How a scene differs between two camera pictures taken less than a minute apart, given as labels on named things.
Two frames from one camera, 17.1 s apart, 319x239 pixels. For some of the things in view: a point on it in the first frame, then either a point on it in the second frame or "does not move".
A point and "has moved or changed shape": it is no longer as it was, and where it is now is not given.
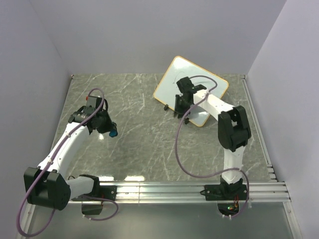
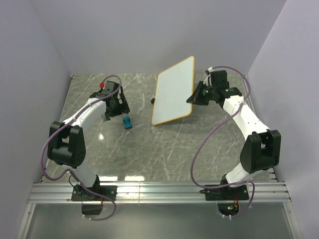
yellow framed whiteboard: x=181 y=68 has moved or changed shape
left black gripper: x=109 y=125 → x=122 y=108
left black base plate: x=108 y=192 does not move
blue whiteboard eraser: x=113 y=133 → x=126 y=120
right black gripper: x=177 y=110 → x=195 y=98
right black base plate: x=225 y=192 does not move
